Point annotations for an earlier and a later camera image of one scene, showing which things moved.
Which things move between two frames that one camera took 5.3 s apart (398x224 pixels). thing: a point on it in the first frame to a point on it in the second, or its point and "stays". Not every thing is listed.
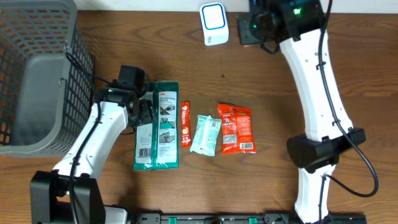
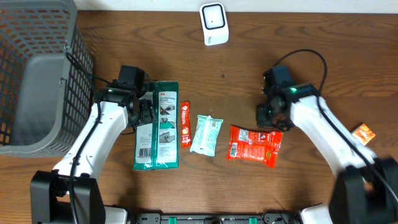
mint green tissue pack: (206, 135) stays
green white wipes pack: (157, 145) stays
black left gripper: (147, 111) stays
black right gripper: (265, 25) to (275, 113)
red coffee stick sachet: (185, 124) stays
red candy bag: (237, 132) to (253, 145)
